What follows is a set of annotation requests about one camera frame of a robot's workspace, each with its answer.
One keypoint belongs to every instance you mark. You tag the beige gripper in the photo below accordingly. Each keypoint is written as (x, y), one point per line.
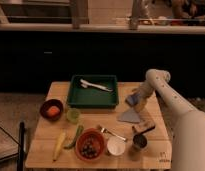
(140, 105)

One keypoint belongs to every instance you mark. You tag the blue sponge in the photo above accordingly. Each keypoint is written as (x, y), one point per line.
(132, 99)

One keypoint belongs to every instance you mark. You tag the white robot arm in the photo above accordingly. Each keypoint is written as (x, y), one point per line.
(188, 144)

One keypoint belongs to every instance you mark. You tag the green plastic tray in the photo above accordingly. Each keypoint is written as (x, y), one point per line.
(92, 97)

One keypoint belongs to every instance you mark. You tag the grey folded cloth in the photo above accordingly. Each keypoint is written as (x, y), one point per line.
(130, 116)

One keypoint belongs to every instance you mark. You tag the wooden brush block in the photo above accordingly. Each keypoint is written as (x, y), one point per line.
(143, 127)

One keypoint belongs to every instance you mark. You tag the metal fork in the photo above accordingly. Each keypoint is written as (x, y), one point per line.
(105, 130)

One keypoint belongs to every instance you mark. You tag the white cup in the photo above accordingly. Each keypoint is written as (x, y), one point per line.
(115, 146)

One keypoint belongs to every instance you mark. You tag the white plastic utensil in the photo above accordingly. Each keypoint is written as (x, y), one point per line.
(86, 84)

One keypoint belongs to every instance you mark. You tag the orange bowl with grapes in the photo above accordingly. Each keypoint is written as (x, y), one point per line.
(90, 145)

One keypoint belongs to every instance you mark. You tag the green cucumber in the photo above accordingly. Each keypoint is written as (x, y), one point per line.
(79, 131)

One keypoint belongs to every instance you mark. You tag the green cup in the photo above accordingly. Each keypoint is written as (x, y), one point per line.
(72, 115)

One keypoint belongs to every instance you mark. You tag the yellow corn cob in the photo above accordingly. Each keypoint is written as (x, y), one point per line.
(58, 146)

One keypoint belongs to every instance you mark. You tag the orange fruit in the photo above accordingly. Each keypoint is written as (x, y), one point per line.
(53, 111)

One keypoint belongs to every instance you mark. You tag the dark brown bowl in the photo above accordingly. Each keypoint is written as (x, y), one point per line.
(47, 104)

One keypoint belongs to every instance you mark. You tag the black chair frame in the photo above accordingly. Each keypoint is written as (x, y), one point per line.
(21, 144)

